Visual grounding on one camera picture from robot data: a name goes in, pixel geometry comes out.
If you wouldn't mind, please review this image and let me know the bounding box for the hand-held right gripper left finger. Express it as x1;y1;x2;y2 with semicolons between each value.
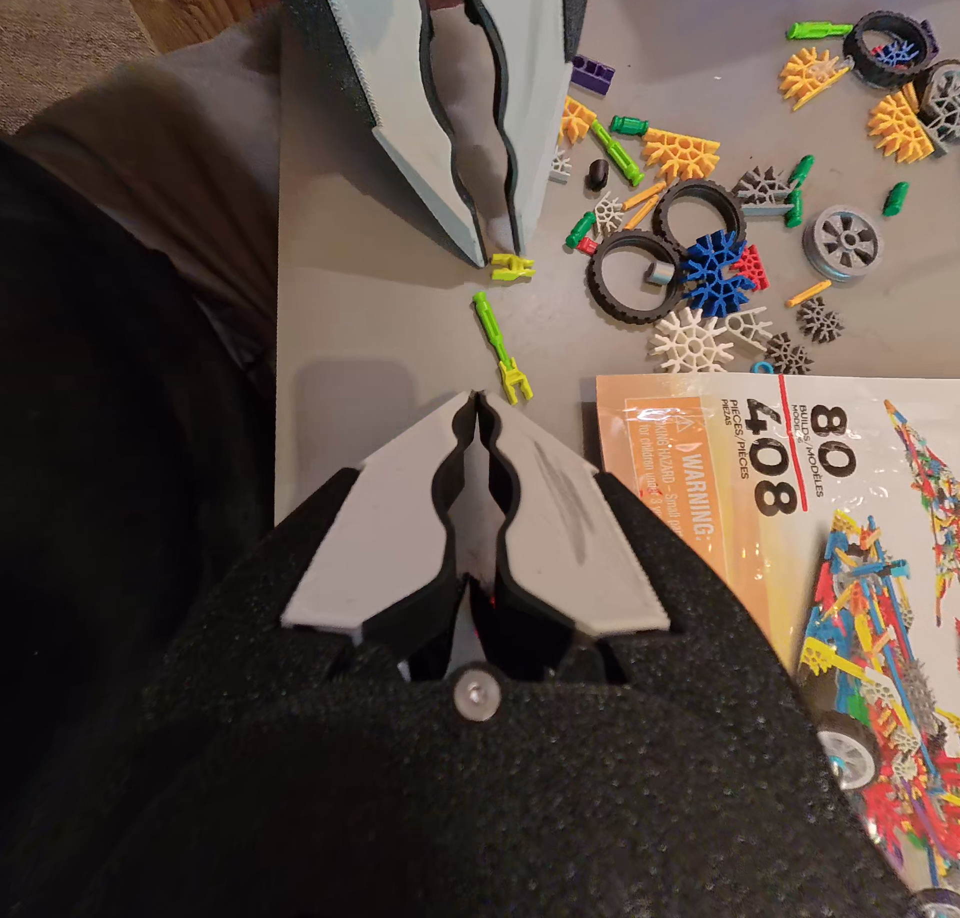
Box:
279;390;480;643

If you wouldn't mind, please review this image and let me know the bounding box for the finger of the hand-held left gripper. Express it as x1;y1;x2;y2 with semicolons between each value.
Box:
311;0;489;269
461;0;576;255

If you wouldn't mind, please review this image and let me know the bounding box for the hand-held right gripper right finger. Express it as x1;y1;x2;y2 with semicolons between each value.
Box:
477;390;672;640

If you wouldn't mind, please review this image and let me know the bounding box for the purple connector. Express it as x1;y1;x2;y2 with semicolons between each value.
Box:
570;54;616;98

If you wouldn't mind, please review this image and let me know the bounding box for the black toy tire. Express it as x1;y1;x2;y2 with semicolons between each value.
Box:
651;177;749;259
586;229;687;327
841;10;940;92

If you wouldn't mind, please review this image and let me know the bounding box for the white snowflake connector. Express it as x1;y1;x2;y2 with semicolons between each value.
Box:
647;306;740;375

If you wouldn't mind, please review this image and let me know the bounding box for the blue snowflake connector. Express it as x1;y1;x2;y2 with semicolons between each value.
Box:
681;261;759;319
684;229;744;274

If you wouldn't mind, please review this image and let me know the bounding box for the grey fan connector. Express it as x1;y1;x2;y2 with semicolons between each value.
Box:
731;165;796;210

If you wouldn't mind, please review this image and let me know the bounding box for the white fan connector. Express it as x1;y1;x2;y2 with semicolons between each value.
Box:
723;305;774;353

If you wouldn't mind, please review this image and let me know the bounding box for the dark grey snowflake connector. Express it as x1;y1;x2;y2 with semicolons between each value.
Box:
763;331;816;376
795;297;847;345

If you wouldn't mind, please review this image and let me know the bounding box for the red fan connector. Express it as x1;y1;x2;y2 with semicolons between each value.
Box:
731;243;772;293

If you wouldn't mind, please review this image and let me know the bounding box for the grey wheel hub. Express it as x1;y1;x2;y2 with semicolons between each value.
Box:
801;204;885;284

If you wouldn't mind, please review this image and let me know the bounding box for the grey spoked wheel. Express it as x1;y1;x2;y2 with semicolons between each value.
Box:
911;59;960;158

